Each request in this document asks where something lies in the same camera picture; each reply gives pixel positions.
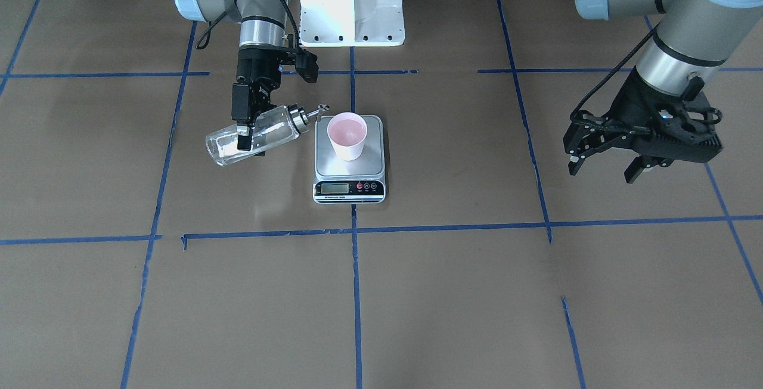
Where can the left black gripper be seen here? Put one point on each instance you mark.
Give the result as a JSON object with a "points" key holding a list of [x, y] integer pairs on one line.
{"points": [[633, 105]]}

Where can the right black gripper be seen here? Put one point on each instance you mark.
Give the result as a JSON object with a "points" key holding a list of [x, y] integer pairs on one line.
{"points": [[257, 71]]}

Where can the clear glass sauce bottle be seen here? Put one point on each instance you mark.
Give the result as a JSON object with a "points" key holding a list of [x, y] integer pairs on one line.
{"points": [[279, 126]]}

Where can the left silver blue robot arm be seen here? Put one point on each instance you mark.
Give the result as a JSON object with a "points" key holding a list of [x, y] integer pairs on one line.
{"points": [[695, 38]]}

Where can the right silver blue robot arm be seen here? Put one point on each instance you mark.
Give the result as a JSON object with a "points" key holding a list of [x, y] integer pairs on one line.
{"points": [[262, 22]]}

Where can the silver digital kitchen scale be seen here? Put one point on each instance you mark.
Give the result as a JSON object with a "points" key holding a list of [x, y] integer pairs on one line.
{"points": [[359, 181]]}

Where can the brown paper table cover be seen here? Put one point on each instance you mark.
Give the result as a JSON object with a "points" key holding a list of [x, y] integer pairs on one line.
{"points": [[130, 260]]}

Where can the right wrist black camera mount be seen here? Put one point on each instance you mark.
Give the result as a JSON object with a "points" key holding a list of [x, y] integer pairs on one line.
{"points": [[305, 64]]}

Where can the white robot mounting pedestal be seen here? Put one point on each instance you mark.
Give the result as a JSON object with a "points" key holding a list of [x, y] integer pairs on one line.
{"points": [[352, 23]]}

